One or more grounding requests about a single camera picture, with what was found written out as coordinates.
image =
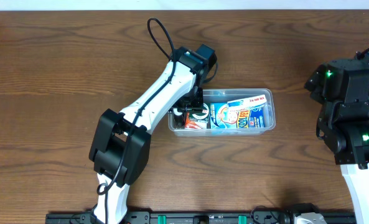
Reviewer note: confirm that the red Panadol box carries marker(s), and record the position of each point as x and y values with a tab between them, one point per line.
194	124

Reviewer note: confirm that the white blue Panadol box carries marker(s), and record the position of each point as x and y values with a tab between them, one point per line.
249	102

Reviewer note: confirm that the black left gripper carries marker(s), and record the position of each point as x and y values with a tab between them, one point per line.
188	104

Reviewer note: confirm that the dark bottle white cap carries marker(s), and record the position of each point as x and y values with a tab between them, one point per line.
179	119

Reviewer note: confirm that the clear plastic container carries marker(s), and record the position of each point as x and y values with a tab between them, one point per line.
223	96

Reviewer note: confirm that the blue Kool Fever box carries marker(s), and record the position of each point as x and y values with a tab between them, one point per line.
222	118

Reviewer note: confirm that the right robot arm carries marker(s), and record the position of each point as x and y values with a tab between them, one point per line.
342	88

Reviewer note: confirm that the black mounting rail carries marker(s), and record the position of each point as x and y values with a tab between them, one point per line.
299	213

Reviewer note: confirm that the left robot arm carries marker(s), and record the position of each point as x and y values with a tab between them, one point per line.
121	144

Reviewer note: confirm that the green Zam-Buk box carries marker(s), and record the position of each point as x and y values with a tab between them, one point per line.
201	116

